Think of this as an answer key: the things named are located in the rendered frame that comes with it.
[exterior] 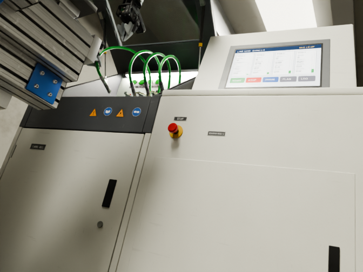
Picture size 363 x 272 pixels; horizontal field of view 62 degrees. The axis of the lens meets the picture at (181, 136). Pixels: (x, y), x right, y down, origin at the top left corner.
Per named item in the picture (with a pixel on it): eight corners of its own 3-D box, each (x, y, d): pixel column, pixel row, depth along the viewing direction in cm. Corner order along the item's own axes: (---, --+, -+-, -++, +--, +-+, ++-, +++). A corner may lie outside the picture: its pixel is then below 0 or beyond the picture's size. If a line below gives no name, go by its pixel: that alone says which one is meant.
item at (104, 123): (24, 127, 138) (37, 96, 143) (32, 130, 142) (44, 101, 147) (141, 132, 113) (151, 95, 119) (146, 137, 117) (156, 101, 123)
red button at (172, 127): (163, 133, 105) (167, 120, 107) (168, 137, 108) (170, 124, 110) (177, 134, 103) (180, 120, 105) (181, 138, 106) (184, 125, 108)
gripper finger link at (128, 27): (118, 33, 128) (123, 17, 132) (125, 42, 133) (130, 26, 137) (123, 33, 127) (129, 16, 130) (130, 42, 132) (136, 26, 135)
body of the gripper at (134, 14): (114, 15, 132) (121, -6, 136) (123, 28, 139) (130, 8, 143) (128, 13, 129) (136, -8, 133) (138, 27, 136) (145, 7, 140)
